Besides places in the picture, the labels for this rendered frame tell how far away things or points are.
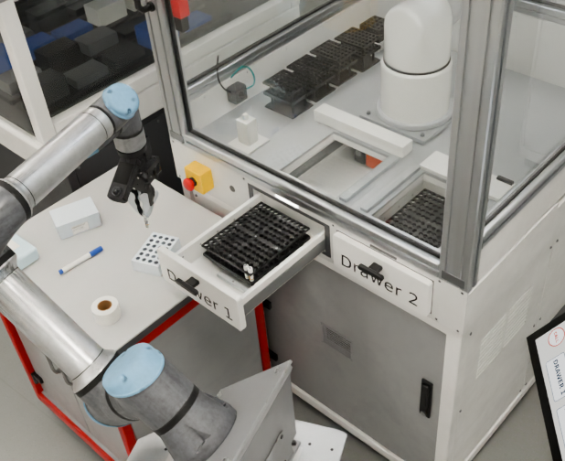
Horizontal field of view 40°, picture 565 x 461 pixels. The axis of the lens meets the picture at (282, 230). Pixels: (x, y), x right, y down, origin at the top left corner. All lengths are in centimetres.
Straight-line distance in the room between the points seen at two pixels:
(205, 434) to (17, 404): 157
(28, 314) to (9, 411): 142
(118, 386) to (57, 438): 139
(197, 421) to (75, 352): 28
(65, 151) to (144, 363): 44
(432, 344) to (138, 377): 84
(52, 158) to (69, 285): 70
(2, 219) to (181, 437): 52
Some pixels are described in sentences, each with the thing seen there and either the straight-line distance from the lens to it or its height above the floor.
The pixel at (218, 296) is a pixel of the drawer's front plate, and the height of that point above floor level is 90.
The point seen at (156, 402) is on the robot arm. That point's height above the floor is 106.
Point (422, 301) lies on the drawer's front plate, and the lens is 187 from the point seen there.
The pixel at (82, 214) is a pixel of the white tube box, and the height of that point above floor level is 81.
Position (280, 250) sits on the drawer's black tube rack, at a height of 90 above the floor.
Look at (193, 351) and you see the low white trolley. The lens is 225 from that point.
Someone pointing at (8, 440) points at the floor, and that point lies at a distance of 291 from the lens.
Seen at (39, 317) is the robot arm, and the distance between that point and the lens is 158.
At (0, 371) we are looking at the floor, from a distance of 312.
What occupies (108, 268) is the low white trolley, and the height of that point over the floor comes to 76.
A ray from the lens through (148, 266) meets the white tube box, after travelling 213.
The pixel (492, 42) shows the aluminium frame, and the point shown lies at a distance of 142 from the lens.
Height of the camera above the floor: 222
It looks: 41 degrees down
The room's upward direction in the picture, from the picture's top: 5 degrees counter-clockwise
